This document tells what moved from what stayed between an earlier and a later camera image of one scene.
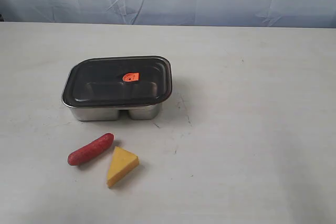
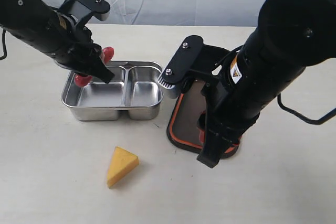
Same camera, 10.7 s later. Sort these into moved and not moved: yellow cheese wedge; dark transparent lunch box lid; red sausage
Moved: red sausage; dark transparent lunch box lid
Not moved: yellow cheese wedge
